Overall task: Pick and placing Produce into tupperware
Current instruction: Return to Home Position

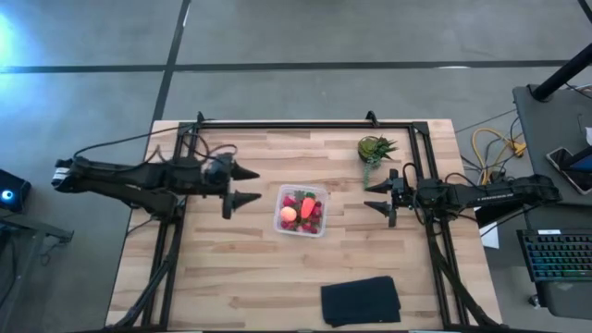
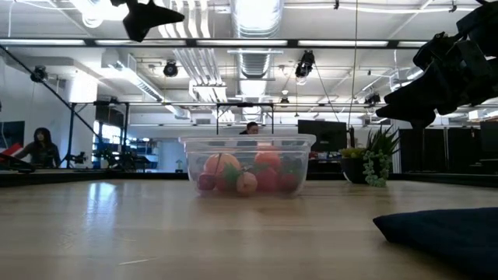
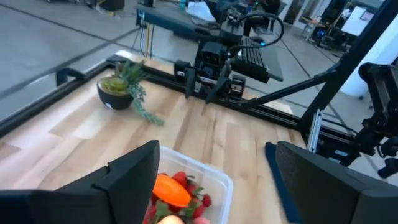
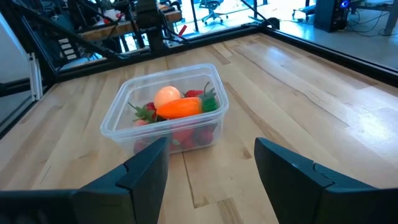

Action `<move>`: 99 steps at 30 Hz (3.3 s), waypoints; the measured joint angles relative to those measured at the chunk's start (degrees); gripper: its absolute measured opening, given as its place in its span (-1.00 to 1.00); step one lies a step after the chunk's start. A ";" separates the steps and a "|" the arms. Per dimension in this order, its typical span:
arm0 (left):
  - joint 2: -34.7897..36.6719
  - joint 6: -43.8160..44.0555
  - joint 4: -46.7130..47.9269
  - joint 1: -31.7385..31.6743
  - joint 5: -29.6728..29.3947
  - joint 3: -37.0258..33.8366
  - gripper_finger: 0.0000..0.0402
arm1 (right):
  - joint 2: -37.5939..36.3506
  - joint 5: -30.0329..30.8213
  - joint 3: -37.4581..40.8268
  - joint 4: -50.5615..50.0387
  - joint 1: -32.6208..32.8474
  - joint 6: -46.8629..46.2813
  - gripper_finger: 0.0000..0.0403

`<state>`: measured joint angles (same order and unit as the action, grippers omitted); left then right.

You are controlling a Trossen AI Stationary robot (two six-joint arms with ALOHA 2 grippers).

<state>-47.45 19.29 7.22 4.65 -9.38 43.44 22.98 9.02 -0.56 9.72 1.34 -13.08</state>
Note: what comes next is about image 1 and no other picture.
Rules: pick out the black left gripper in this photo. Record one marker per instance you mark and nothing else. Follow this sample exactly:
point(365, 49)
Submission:
point(227, 203)

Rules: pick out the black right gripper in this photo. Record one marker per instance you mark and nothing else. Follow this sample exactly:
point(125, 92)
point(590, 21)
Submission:
point(393, 199)

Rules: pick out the pale orange toy peach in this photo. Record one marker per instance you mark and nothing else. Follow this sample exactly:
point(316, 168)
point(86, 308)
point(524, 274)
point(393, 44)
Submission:
point(288, 214)

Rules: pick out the red toy cherry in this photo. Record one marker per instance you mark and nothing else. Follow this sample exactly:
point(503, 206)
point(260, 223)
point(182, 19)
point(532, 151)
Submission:
point(285, 225)
point(313, 228)

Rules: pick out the orange toy carrot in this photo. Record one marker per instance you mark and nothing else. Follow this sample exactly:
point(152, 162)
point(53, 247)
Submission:
point(307, 208)

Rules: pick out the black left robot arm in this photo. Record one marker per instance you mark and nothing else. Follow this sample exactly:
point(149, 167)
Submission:
point(139, 178)

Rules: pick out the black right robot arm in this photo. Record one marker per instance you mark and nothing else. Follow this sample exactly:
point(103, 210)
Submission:
point(499, 194)

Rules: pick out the clear plastic tupperware container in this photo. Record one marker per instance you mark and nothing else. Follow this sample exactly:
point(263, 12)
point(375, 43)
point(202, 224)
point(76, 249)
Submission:
point(282, 192)

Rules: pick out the succulent plant in black pot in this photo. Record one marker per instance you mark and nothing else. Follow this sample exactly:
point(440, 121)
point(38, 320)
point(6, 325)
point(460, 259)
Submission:
point(372, 149)

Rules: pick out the dark blue folded cloth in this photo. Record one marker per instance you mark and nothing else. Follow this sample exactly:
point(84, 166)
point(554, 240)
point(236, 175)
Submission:
point(361, 300)

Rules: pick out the white paper sheet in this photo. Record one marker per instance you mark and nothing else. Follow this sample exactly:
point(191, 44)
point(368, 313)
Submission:
point(491, 238)

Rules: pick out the grey desk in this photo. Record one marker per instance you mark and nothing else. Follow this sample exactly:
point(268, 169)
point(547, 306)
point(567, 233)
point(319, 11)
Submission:
point(546, 125)

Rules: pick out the backlit black keyboard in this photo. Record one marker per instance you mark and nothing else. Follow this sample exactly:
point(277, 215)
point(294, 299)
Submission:
point(555, 254)

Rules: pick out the smartphone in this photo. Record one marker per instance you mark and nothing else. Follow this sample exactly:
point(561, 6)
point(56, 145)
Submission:
point(562, 164)

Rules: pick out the dark metal pole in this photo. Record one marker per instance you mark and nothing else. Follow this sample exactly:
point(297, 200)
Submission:
point(559, 74)

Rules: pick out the black box with blue light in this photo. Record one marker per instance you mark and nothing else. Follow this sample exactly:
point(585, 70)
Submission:
point(16, 194)

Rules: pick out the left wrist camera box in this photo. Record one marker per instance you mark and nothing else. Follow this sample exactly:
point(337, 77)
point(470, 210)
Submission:
point(213, 172)

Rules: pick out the black arched frame clamp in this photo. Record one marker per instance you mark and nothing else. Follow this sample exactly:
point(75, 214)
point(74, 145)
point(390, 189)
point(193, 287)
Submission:
point(371, 118)
point(200, 118)

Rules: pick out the black metal table frame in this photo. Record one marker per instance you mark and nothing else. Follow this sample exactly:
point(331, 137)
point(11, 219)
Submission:
point(300, 125)

